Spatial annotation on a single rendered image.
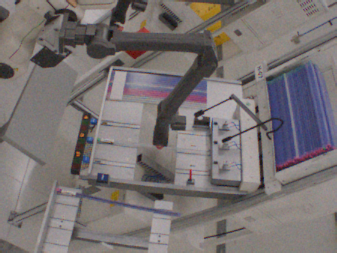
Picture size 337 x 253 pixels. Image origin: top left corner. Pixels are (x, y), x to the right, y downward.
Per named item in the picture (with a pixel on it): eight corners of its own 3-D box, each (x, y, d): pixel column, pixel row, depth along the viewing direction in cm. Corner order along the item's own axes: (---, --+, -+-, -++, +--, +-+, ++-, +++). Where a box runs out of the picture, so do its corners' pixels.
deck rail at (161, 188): (88, 184, 183) (87, 178, 178) (89, 181, 184) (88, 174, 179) (244, 200, 186) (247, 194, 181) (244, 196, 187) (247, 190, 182)
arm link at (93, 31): (82, 22, 132) (80, 34, 129) (112, 25, 134) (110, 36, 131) (81, 41, 139) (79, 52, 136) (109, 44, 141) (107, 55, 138)
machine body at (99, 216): (55, 234, 236) (123, 211, 202) (74, 141, 278) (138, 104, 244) (132, 266, 273) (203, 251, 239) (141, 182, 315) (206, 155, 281)
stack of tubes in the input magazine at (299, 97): (275, 168, 169) (332, 145, 155) (265, 80, 201) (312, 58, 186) (289, 180, 177) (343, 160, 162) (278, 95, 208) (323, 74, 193)
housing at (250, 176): (235, 197, 188) (243, 182, 176) (233, 115, 218) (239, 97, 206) (252, 199, 188) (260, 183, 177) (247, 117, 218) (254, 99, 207)
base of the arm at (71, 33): (65, 11, 131) (59, 36, 124) (88, 13, 132) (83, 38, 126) (64, 29, 138) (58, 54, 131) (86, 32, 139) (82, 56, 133)
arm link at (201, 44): (220, 25, 137) (223, 47, 131) (214, 52, 148) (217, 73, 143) (88, 22, 134) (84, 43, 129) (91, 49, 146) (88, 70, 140)
